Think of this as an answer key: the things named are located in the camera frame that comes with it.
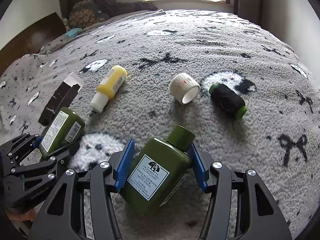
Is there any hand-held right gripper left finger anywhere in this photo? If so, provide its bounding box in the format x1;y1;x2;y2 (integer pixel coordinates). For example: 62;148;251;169
29;139;135;240

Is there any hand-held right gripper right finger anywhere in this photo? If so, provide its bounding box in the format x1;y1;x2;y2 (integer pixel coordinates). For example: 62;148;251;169
187;142;293;240

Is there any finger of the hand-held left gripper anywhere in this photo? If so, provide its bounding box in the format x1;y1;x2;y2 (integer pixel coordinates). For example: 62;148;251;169
0;133;43;167
11;147;73;193

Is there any dark green lotion bottle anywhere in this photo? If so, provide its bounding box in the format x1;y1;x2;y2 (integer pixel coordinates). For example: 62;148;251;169
119;124;196;215
39;107;86;162

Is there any person's left hand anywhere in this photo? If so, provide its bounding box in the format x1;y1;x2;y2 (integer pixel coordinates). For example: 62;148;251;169
5;206;38;223

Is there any black cardboard box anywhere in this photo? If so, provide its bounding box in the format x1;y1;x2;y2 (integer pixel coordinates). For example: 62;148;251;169
38;72;85;127

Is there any black thread spool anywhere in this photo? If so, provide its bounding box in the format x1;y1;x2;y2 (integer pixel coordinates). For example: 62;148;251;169
209;83;248;119

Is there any yellow bottle with white cap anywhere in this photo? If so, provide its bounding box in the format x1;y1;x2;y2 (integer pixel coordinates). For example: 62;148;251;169
90;65;128;113

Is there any white ribbed cap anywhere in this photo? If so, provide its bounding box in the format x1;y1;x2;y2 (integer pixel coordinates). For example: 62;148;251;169
169;72;201;105

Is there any dark wooden headboard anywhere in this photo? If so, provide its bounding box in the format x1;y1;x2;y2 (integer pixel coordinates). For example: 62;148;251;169
0;12;66;77

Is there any brown patterned pillow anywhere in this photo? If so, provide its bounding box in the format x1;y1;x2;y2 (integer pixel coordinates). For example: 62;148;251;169
68;0;110;29

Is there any dark folded blanket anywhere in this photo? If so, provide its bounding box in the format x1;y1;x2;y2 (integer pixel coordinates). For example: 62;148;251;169
107;0;160;18

